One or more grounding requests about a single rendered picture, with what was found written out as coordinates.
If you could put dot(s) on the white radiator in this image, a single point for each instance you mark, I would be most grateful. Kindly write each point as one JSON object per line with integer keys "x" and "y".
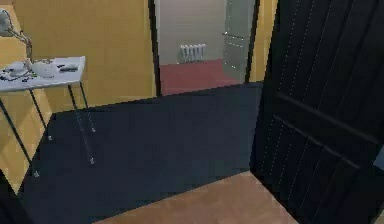
{"x": 192, "y": 52}

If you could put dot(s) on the grey glass room door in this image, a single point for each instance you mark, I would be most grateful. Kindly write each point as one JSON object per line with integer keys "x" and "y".
{"x": 237, "y": 36}

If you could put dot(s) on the black slatted cupboard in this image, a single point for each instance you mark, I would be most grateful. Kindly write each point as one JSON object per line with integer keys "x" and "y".
{"x": 320, "y": 110}

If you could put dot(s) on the black flat remote control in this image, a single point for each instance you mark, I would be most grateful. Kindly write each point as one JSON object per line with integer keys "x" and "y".
{"x": 68, "y": 68}

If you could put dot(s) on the white table with black legs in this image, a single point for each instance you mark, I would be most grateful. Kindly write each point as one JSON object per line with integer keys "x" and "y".
{"x": 63, "y": 78}

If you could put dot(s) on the white rounded object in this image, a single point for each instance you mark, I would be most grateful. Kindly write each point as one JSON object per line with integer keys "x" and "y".
{"x": 44, "y": 69}

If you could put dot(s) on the white dish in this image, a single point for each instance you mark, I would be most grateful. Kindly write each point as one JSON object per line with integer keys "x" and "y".
{"x": 16, "y": 71}

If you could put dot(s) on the white desk lamp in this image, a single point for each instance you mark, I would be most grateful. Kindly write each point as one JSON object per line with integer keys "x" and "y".
{"x": 13, "y": 33}

